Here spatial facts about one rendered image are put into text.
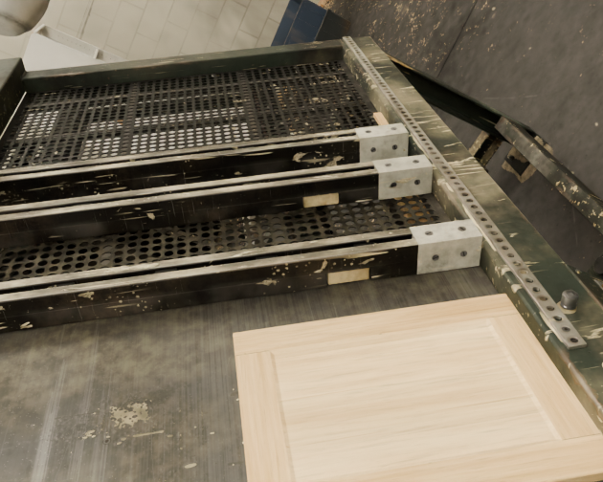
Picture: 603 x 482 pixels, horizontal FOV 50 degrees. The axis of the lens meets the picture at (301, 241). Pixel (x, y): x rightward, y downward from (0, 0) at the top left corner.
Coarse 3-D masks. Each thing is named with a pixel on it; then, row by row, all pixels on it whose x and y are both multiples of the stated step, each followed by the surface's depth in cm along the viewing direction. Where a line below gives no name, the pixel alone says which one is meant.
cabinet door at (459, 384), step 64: (320, 320) 111; (384, 320) 110; (448, 320) 109; (512, 320) 108; (256, 384) 99; (320, 384) 99; (384, 384) 98; (448, 384) 98; (512, 384) 97; (256, 448) 89; (320, 448) 89; (384, 448) 89; (448, 448) 88; (512, 448) 87; (576, 448) 87
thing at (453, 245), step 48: (336, 240) 121; (384, 240) 122; (432, 240) 120; (480, 240) 121; (0, 288) 115; (48, 288) 114; (96, 288) 113; (144, 288) 115; (192, 288) 116; (240, 288) 118; (288, 288) 120
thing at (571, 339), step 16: (352, 48) 222; (368, 64) 207; (384, 80) 194; (384, 96) 185; (400, 112) 174; (416, 128) 165; (432, 144) 156; (432, 160) 150; (448, 176) 143; (464, 192) 137; (480, 208) 131; (480, 224) 126; (496, 240) 122; (512, 256) 118; (512, 272) 114; (528, 272) 113; (528, 288) 109; (544, 288) 109; (544, 304) 106; (560, 336) 100; (576, 336) 99
